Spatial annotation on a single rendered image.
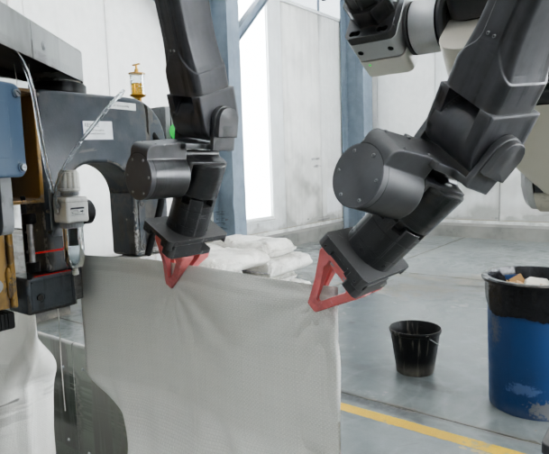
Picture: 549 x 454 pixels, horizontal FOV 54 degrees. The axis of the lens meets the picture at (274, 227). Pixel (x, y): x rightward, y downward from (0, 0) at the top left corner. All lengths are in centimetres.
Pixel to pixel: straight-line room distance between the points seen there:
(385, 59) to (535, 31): 54
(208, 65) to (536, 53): 37
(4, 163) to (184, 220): 25
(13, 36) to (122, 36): 547
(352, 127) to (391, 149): 903
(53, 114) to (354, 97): 874
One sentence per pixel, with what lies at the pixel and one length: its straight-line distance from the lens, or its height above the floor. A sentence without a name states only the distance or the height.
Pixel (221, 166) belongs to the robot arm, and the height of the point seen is 122.
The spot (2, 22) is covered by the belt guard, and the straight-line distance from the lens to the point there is 74.
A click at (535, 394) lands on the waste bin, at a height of 13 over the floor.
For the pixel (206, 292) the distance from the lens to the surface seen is 74.
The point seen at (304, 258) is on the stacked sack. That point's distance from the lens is 437.
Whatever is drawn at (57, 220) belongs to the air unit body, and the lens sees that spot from 85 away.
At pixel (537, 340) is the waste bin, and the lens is 277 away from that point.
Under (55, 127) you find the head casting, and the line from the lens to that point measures 89.
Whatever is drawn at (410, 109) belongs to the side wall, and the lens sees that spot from 931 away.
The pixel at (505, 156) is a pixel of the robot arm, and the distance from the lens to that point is 50.
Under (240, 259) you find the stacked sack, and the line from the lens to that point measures 371.
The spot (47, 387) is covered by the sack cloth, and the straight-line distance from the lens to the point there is 123.
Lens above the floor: 122
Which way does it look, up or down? 6 degrees down
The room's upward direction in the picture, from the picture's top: 2 degrees counter-clockwise
